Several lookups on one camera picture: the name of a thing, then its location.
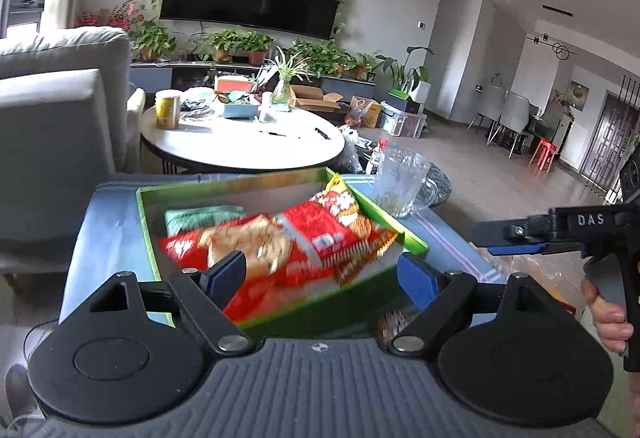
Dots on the light blue tray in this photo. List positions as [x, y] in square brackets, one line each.
[240, 110]

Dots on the open cardboard box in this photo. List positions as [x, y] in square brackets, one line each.
[312, 98]

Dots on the spider plant in vase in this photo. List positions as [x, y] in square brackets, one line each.
[286, 66]

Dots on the red stool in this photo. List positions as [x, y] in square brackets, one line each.
[544, 155]

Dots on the tall potted plant white pot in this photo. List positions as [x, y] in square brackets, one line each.
[405, 79]

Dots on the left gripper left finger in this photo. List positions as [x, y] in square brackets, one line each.
[202, 297]

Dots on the person's right hand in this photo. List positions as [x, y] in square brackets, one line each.
[609, 319]

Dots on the brown round pastry packet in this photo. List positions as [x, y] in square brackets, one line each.
[390, 325]

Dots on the clear storage bin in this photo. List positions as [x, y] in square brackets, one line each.
[399, 123]

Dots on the dark round side table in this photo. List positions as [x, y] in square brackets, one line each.
[365, 147]

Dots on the red flower arrangement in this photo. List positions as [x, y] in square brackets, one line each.
[126, 16]

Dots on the grey sofa armchair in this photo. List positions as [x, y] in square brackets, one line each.
[70, 120]

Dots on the red cracker bag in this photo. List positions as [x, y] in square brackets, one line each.
[267, 268]

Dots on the glass pitcher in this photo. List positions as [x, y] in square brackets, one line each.
[400, 186]

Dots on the green cardboard box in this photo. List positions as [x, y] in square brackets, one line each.
[327, 308]

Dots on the green snack bag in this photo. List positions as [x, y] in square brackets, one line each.
[187, 220]

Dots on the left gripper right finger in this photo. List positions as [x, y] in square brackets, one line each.
[443, 301]

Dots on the white round table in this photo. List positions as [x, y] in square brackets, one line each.
[204, 141]

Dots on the white dining chair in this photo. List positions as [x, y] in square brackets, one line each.
[514, 118]

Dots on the red checkered snack pack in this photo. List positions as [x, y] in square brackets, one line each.
[314, 230]

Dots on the blue striped tablecloth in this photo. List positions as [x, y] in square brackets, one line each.
[110, 238]

